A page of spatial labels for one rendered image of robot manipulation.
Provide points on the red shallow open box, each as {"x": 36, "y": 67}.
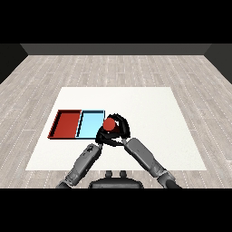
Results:
{"x": 66, "y": 123}

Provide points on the light blue shallow open box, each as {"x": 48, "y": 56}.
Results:
{"x": 90, "y": 123}

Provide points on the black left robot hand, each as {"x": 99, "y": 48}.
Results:
{"x": 101, "y": 137}

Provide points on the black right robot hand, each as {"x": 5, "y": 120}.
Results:
{"x": 123, "y": 127}

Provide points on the small red can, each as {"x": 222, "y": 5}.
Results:
{"x": 109, "y": 124}

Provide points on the dark grey robot body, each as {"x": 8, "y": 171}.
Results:
{"x": 116, "y": 182}

